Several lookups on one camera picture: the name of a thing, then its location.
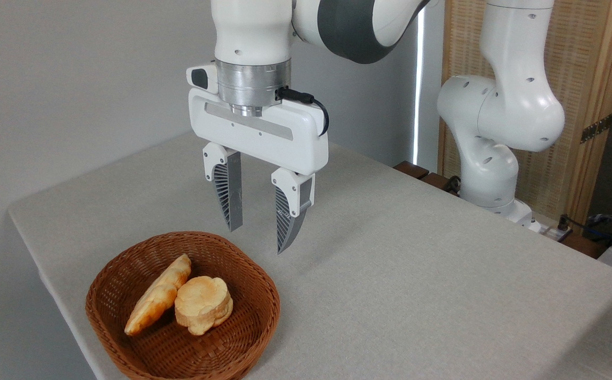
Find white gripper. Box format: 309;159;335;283
187;87;330;255

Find long golden bread loaf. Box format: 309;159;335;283
124;254;192;337

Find round golden bread roll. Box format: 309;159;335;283
174;276;234;336

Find brown wicker basket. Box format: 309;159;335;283
85;231;281;380

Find dark wooden slats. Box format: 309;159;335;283
393;161;461;197

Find white power strip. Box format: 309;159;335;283
528;219;573;243

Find metal screen hinge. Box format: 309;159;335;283
580;113;612;144

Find wood and rattan folding screen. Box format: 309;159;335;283
438;0;612;222

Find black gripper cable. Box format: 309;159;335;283
275;87;330;137

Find small white wrist camera box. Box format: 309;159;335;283
186;63;219;94

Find black cable bundle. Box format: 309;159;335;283
558;213;612;251

